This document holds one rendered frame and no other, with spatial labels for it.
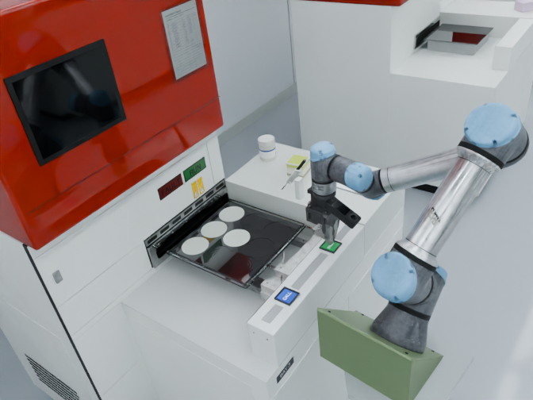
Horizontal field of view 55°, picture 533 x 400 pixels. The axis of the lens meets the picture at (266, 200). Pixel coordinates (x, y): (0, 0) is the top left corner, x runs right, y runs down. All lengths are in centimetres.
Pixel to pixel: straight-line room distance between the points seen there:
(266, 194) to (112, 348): 78
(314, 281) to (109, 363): 82
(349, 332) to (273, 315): 24
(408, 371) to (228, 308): 65
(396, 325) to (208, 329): 61
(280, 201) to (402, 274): 80
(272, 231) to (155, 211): 43
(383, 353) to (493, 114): 63
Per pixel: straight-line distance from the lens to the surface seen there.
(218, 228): 193
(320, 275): 160
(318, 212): 158
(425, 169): 148
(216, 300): 177
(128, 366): 206
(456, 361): 160
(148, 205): 181
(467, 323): 281
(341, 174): 143
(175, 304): 180
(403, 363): 135
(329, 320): 142
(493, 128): 129
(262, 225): 191
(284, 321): 148
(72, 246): 166
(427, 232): 129
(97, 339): 188
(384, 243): 203
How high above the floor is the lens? 206
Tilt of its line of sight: 35 degrees down
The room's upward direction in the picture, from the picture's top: 7 degrees counter-clockwise
